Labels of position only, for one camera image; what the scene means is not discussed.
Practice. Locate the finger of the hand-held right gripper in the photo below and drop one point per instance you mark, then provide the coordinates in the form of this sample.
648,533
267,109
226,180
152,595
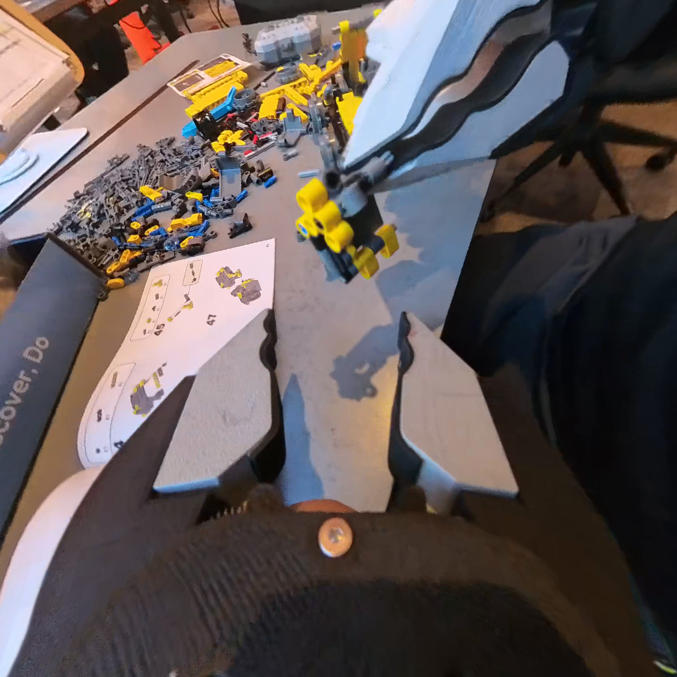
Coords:
529,90
412,69

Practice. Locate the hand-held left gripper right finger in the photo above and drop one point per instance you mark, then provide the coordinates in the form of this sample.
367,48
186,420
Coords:
455,428

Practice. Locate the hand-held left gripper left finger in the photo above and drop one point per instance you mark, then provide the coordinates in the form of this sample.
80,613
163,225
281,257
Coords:
222,423

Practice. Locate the instruction booklet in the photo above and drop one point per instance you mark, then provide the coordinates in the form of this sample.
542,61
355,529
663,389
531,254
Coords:
238,275

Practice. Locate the grey yellow brick assembly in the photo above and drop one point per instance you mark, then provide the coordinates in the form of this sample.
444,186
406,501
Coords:
328,217

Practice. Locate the yellow grey brick vehicle model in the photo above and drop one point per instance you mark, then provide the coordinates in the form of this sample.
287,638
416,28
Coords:
352,45

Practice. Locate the black chair base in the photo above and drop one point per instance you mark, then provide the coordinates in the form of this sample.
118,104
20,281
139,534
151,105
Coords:
597,137

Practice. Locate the person's blue trouser leg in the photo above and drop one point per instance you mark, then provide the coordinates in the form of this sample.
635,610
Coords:
529,296

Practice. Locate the open blue cardboard box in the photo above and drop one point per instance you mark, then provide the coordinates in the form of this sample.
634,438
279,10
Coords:
47,344

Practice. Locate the blue brick separator tool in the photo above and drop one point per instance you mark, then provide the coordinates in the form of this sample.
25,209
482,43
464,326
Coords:
219,108

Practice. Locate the black grey joint brick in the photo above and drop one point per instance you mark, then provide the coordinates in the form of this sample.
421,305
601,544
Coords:
240,226

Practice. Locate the large yellow panel brick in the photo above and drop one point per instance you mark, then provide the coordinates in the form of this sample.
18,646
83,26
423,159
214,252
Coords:
211,90

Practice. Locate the printed sticker sheet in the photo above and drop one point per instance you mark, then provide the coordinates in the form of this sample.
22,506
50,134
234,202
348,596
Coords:
182,83

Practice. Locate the pile of loose brick parts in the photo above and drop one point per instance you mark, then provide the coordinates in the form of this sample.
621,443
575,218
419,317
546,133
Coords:
121,185

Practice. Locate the orange cone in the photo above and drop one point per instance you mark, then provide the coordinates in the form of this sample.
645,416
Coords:
140,39

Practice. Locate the white clipboard stand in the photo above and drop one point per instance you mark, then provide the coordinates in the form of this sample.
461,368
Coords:
42,153

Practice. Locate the clipboard with instruction sheet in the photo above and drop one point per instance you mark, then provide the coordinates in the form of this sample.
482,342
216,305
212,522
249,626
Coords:
31,79

